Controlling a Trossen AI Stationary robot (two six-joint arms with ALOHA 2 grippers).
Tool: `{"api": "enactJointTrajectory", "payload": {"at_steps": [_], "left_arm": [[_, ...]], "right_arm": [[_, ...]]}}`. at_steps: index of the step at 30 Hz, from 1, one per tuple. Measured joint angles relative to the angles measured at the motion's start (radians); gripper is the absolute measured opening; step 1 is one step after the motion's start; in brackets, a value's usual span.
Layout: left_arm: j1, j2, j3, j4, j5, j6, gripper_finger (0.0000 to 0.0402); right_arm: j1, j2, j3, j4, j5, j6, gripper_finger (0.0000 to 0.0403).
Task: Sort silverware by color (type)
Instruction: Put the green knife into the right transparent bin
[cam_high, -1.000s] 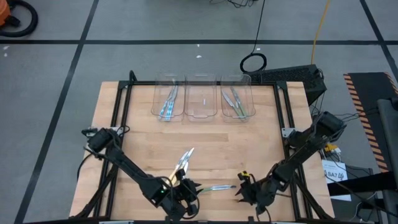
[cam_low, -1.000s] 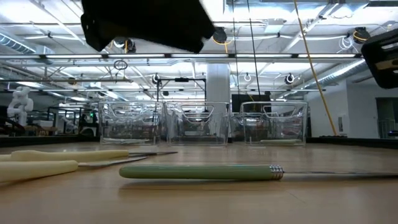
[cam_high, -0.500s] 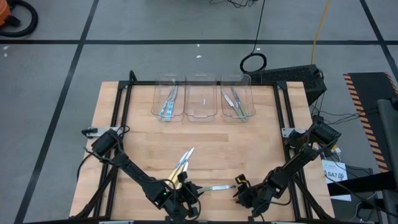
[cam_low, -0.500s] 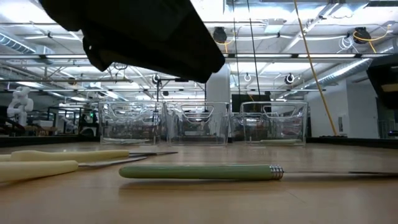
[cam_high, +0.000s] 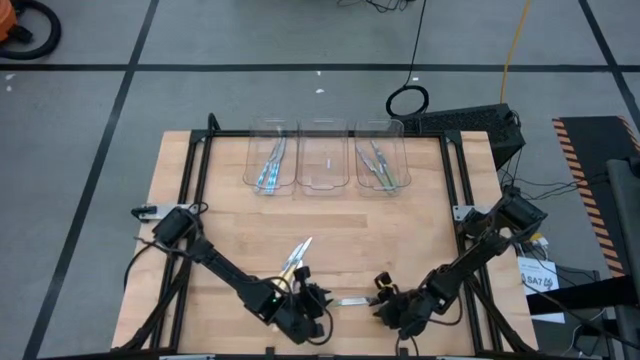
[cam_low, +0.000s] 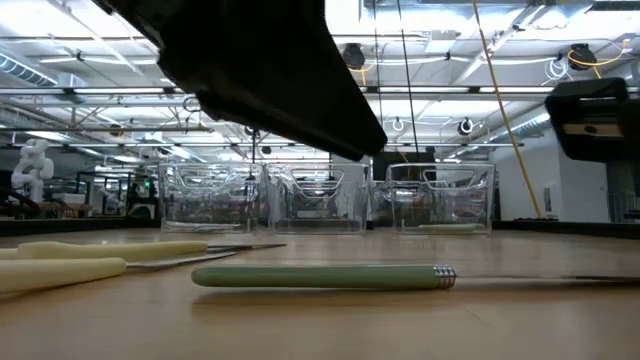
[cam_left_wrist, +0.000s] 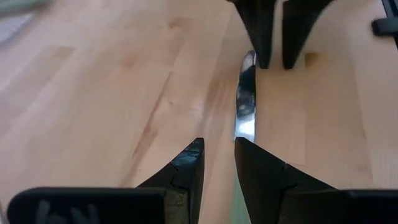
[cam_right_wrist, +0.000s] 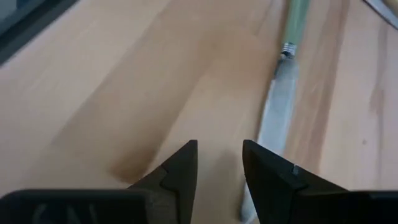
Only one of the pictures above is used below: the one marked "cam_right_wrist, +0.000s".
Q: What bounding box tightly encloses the black metal table frame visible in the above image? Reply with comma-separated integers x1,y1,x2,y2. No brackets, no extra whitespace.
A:
0,0,80,66

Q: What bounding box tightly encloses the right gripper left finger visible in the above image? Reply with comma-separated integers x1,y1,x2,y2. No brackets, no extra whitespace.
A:
129,139,198,224

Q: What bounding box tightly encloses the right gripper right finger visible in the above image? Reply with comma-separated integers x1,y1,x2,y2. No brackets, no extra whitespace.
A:
243,139,346,224

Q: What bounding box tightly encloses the green-handled knife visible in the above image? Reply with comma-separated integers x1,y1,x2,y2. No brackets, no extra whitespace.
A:
239,0,312,224

